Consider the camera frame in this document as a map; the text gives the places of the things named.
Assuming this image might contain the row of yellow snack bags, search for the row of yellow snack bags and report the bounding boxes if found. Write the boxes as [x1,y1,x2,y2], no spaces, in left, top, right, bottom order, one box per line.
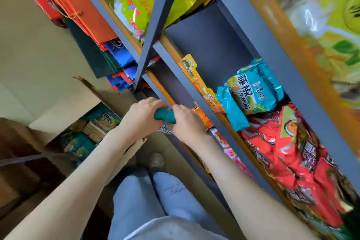
[277,0,360,105]

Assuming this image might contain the grey metal shelf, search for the grey metal shelf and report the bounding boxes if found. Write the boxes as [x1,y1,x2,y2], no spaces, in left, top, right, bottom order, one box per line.
[64,0,360,240]

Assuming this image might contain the orange cartoon shelf tag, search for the orange cartoon shelf tag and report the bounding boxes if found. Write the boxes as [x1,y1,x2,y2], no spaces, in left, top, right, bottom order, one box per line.
[177,54,225,114]

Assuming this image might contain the stack of red packets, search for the stack of red packets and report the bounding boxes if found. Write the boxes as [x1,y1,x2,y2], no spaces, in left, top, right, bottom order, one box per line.
[240,102,355,229]

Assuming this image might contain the person's right hand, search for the person's right hand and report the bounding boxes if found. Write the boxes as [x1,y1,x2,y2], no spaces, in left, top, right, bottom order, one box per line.
[171,104,209,150]

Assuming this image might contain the person's left shoe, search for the person's left shoe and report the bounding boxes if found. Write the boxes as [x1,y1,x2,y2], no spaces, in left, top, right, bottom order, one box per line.
[148,152,166,170]

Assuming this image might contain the lime green snack bags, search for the lime green snack bags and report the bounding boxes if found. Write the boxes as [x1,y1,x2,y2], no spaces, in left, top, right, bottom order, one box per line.
[114,0,216,38]

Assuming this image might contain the person's left hand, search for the person's left hand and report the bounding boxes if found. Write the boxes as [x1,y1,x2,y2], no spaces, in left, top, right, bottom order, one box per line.
[119,97,169,142]

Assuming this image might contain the person's left forearm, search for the person's left forearm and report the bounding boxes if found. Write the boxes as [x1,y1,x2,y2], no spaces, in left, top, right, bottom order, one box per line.
[5,129,147,240]

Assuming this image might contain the teal noodle packets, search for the teal noodle packets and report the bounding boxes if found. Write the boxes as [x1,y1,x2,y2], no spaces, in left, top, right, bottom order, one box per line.
[57,103,122,167]

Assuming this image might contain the large orange gift bag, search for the large orange gift bag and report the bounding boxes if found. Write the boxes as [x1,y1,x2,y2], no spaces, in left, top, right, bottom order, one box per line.
[24,0,119,52]

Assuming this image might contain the bunch of small gift bags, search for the bunch of small gift bags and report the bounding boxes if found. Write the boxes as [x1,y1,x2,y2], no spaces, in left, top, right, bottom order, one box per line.
[106,71,134,92]

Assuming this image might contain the cardboard cartons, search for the cardboard cartons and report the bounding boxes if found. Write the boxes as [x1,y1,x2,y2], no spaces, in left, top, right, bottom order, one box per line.
[0,117,65,232]

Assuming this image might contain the person's right forearm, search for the person's right forearm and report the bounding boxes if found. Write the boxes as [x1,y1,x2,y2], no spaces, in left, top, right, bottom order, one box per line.
[194,135,320,240]

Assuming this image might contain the orange snack packets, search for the orange snack packets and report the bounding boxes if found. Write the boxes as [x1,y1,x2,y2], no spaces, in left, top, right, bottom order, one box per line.
[194,105,254,179]

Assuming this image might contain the yellow noodle packet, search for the yellow noodle packet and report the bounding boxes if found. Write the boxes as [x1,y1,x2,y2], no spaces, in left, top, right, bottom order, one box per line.
[82,121,107,144]

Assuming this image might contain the dark green gift bag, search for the dark green gift bag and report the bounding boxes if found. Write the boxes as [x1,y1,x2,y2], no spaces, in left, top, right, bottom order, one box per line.
[63,17,122,79]

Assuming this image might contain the teal instant noodle packet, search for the teal instant noodle packet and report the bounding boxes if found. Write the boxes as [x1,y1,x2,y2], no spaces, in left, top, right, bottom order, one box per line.
[225,57,285,115]
[216,86,251,132]
[154,107,177,135]

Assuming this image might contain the row of blue gift bags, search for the row of blue gift bags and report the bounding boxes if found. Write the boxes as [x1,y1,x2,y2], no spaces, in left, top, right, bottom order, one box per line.
[104,39,138,80]

